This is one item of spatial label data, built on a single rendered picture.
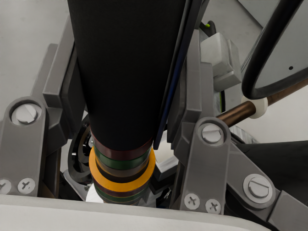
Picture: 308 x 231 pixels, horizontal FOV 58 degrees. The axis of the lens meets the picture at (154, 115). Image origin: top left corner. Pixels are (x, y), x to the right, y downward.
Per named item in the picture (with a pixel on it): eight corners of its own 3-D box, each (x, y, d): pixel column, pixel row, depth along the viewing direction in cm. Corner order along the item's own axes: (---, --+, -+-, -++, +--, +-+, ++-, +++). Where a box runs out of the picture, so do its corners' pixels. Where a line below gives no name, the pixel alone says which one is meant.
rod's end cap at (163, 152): (162, 145, 24) (166, 134, 22) (175, 164, 23) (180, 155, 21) (142, 155, 23) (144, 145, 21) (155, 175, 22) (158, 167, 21)
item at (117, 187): (132, 145, 23) (135, 118, 19) (159, 189, 22) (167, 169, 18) (85, 169, 22) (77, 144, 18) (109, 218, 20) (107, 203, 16)
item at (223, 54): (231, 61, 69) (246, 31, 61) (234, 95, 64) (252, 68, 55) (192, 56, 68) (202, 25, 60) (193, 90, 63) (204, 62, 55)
